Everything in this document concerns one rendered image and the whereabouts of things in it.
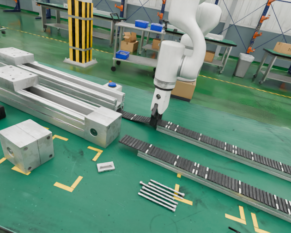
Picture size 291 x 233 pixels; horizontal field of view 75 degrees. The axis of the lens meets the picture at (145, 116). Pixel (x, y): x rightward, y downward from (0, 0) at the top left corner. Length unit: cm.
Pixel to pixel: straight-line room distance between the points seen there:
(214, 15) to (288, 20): 759
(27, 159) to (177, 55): 55
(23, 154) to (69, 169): 13
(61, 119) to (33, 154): 20
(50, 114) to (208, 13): 91
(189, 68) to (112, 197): 46
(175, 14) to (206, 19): 49
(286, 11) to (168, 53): 809
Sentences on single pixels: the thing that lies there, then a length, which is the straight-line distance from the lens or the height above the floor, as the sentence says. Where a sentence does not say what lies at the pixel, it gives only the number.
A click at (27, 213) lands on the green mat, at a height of 78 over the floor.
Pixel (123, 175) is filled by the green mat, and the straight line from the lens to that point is 60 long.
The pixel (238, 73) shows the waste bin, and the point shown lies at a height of 8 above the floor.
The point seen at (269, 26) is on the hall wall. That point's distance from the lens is 855.
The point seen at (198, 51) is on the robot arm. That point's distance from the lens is 67.
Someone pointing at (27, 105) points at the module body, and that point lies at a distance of 86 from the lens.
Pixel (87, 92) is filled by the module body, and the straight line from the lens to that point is 88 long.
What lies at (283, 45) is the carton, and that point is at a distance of 593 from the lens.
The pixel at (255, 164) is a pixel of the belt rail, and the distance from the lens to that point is 83.
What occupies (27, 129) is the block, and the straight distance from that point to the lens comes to 63.
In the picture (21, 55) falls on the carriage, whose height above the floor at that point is 90.
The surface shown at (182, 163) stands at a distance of 64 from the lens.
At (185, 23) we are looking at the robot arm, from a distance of 67.
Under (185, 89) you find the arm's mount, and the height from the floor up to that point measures 83.
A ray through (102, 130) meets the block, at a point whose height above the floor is 85.
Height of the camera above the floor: 123
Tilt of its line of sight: 30 degrees down
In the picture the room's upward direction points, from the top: 11 degrees clockwise
